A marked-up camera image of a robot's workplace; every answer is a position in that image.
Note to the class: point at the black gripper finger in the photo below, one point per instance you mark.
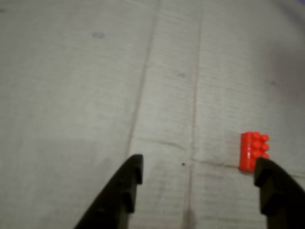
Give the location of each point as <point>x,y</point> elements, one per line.
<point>114,198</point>
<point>283,198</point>

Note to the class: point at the red lego block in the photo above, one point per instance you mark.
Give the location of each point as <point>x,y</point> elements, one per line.
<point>247,152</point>

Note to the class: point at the large flat cardboard sheet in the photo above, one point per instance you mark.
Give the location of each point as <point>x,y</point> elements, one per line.
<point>95,83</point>

